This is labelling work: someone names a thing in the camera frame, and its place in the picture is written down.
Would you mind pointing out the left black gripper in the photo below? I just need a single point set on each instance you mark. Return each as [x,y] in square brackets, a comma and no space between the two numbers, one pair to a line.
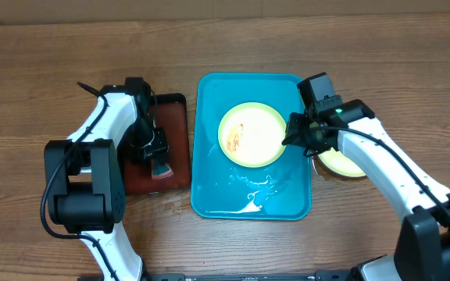
[158,150]

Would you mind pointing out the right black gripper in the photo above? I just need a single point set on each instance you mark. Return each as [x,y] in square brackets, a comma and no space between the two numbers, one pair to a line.
[295,130]

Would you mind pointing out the teal plastic tray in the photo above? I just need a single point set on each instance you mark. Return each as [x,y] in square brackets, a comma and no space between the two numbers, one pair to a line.
[221,189]

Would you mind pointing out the green hourglass sponge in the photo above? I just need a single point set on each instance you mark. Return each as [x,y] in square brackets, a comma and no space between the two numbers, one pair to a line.
[161,168]

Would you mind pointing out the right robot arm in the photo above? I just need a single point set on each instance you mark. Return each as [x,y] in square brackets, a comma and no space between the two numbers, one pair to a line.
[421,203]

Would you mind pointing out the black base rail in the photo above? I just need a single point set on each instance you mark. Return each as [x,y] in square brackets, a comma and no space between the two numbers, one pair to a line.
[320,275]

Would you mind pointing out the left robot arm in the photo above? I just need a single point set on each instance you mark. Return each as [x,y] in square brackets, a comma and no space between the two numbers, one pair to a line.
[84,197]

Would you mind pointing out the black tray with red water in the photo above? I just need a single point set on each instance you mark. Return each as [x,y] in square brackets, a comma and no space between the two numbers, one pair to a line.
[172,117]

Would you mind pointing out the yellow-green plate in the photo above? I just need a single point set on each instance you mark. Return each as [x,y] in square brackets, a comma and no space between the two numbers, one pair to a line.
[250,134]
[336,162]

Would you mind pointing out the yellow-green plate top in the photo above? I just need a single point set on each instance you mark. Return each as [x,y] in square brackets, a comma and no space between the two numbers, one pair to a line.
[250,134]

